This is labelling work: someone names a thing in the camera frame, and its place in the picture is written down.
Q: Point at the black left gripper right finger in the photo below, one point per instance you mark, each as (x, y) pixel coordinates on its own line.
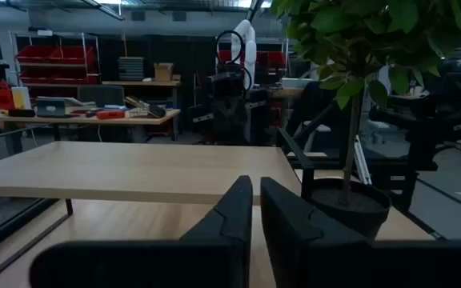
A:
(314, 260)

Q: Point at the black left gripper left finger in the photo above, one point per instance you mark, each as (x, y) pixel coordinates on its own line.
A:
(214, 264)

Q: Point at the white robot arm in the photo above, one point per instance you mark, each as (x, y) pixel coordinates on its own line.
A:
(248, 44)

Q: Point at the large black plant pot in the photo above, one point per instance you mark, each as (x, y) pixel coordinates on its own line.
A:
(350, 216)

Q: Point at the orange hand tool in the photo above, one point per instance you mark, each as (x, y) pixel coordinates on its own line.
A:
(110, 114)

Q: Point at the wooden workbench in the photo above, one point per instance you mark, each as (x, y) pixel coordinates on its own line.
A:
(94, 120)

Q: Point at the cardboard box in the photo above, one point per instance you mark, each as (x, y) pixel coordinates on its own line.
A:
(162, 72)

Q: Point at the grey tray stack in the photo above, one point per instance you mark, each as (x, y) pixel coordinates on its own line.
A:
(131, 69)

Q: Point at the grey box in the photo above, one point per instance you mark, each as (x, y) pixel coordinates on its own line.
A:
(50, 108)

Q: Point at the rack with red bins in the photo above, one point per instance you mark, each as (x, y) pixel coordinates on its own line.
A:
(54, 56)

